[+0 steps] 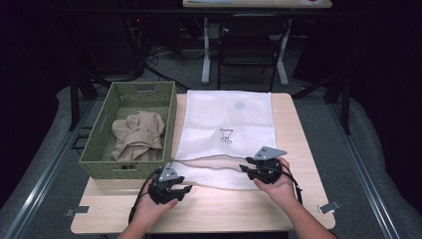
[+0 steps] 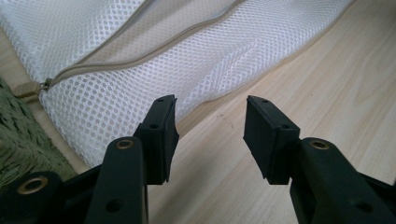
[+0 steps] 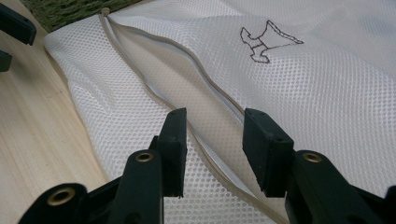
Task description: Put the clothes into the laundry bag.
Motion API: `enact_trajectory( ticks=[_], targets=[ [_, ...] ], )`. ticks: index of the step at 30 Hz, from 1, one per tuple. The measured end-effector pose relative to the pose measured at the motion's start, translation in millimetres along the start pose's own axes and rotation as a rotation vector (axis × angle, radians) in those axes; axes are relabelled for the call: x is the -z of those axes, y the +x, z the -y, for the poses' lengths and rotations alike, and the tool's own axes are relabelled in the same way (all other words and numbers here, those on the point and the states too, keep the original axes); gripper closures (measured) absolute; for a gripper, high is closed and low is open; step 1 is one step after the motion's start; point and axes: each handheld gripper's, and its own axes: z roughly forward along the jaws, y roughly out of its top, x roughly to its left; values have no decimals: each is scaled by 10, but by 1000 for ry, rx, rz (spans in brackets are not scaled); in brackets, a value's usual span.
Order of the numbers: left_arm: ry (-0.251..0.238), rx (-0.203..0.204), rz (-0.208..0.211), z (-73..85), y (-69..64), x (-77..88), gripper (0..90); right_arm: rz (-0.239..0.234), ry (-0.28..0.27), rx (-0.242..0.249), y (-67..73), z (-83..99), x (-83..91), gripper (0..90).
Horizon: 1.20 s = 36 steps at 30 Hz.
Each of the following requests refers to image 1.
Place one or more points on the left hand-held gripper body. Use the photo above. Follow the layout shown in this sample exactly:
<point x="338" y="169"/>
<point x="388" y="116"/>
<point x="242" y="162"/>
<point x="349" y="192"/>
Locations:
<point x="164" y="194"/>

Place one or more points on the black metal stand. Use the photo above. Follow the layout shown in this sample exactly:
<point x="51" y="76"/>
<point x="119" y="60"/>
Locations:
<point x="75" y="103"/>
<point x="345" y="106"/>

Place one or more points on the black floor bracket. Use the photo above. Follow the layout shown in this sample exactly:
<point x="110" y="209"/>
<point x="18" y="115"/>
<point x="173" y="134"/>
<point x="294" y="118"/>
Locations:
<point x="79" y="139"/>

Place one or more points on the wooden desk with white legs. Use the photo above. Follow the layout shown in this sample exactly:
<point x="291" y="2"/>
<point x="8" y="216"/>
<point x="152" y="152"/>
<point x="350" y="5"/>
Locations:
<point x="206" y="49"/>

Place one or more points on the white mesh laundry bag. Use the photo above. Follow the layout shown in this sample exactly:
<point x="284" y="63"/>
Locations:
<point x="212" y="119"/>

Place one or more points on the dark grey tape strip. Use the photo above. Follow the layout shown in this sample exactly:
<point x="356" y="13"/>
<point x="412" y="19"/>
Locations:
<point x="77" y="210"/>

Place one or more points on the metal floor rail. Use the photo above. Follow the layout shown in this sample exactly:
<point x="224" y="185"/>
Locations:
<point x="40" y="186"/>
<point x="368" y="186"/>

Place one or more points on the person's left hand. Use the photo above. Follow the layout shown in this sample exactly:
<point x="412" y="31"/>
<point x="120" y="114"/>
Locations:
<point x="147" y="210"/>

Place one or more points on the beige garment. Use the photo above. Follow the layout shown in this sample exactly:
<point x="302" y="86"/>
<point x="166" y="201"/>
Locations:
<point x="137" y="136"/>

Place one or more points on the person's right hand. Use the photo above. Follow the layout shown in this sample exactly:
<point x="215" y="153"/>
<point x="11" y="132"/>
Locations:
<point x="285" y="191"/>

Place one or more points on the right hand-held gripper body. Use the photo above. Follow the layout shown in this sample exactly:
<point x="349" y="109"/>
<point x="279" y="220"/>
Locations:
<point x="268" y="171"/>

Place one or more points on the black chair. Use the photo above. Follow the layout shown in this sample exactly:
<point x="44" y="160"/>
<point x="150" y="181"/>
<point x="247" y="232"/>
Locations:
<point x="249" y="43"/>

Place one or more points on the green woven basket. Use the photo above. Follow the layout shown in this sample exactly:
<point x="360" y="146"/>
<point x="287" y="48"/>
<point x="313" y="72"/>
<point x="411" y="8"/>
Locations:
<point x="99" y="162"/>

